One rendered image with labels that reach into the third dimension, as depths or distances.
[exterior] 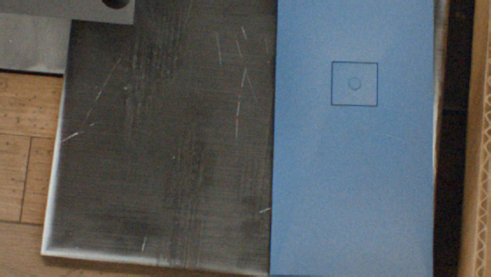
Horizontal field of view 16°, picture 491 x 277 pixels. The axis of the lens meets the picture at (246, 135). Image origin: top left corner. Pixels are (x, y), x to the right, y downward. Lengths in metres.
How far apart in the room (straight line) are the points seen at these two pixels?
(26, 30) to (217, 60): 0.09
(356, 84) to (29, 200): 0.16
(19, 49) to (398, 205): 0.19
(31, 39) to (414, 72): 0.18
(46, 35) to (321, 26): 0.13
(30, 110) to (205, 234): 0.10
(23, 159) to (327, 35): 0.15
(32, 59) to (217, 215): 0.12
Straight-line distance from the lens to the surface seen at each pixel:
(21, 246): 0.81
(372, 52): 0.80
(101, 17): 0.60
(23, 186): 0.81
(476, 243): 0.73
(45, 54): 0.83
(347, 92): 0.80
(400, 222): 0.78
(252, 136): 0.79
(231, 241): 0.78
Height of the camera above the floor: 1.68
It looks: 73 degrees down
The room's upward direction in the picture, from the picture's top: straight up
